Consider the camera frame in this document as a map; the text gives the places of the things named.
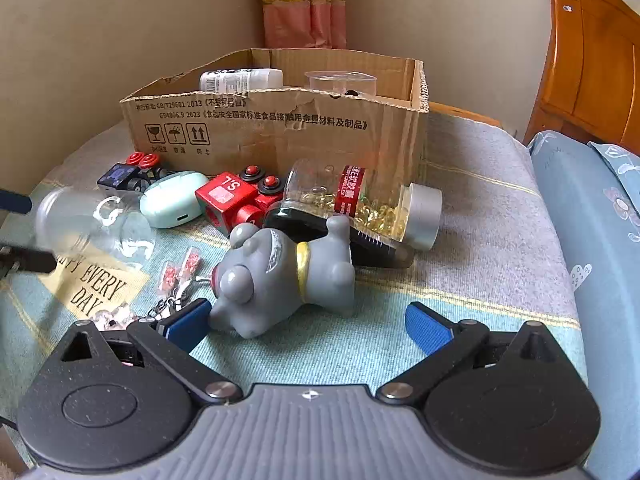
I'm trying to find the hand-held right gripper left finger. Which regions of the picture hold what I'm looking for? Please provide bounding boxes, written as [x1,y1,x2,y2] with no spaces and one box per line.
[37,298,243,406]

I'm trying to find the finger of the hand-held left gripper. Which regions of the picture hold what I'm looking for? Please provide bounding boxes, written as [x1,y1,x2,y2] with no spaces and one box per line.
[0,189,33,214]
[0,245,58,277]

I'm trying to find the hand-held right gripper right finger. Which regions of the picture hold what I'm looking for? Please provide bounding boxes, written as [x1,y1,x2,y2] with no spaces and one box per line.
[376,301,585,406]

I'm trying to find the pink charm keychain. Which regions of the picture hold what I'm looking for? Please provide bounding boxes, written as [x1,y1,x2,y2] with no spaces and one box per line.
[145,245,211,321]

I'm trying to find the clear glass cup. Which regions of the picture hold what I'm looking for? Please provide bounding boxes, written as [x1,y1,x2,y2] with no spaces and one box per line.
[35,187,156,266]

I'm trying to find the black toy train car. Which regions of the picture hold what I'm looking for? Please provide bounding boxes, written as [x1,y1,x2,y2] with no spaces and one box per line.
[97,152,176,196]

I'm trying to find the mint green earbuds case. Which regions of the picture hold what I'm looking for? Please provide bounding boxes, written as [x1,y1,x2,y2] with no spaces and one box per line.
[139,171,211,230]

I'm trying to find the red toy train car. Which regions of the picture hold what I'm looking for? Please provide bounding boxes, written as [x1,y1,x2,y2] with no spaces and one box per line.
[194,165,288,235]

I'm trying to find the clear bottle of yellow capsules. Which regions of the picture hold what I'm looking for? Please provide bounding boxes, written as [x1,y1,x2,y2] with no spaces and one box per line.
[280,157,444,251]

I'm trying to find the brown cardboard box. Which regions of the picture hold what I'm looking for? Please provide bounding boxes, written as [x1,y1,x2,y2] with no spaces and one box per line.
[119,48,431,196]

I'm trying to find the black comb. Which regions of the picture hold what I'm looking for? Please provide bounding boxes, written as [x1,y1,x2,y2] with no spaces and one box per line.
[263,200,416,268]

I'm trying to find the blue floral bedding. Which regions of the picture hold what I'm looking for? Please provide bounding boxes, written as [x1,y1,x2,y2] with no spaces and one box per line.
[527,130,640,480]

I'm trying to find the blue floral pillow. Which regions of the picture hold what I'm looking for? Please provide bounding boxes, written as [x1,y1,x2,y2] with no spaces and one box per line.
[587,141,640,241]

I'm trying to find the white plastic bottle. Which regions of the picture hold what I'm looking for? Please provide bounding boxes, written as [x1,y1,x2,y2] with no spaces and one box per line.
[199,67,284,95]

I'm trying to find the clear plastic container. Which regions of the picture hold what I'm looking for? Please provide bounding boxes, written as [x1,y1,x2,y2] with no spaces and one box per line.
[304,71,377,98]

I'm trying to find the wooden headboard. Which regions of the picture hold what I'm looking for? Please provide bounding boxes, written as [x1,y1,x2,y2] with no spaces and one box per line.
[522,0,640,156]

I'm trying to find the pink curtain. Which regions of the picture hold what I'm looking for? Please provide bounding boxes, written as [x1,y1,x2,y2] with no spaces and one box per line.
[260,0,347,51]

